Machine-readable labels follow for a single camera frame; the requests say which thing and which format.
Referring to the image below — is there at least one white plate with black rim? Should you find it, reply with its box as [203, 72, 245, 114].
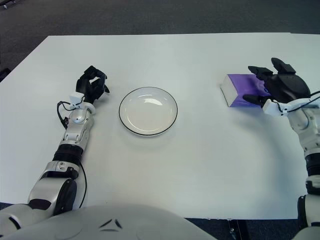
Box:
[118, 86, 179, 137]

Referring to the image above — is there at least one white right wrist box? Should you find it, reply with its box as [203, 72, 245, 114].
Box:
[261, 98, 291, 117]

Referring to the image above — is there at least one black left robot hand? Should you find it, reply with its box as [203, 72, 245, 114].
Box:
[75, 65, 111, 104]

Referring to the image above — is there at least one purple tissue paper pack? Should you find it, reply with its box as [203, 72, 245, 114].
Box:
[219, 73, 272, 109]

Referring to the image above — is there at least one grey robot torso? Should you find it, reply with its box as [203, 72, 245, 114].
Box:
[14, 204, 226, 240]

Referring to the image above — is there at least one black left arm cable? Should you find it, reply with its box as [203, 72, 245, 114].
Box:
[56, 100, 88, 208]

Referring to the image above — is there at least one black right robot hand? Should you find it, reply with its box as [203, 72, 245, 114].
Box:
[243, 57, 312, 109]

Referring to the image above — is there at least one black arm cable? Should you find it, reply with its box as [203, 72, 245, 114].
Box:
[274, 91, 320, 113]
[56, 100, 88, 208]

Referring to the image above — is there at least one dark object beside table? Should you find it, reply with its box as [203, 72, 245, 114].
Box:
[0, 66, 10, 82]

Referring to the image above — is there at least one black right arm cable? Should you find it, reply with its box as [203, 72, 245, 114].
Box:
[274, 91, 320, 113]

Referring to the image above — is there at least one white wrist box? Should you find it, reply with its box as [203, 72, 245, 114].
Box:
[68, 91, 85, 108]
[261, 98, 291, 117]

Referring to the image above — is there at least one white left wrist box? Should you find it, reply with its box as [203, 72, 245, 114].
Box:
[68, 91, 85, 108]

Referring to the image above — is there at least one black table bracket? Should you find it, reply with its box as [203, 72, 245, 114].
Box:
[227, 218, 242, 240]

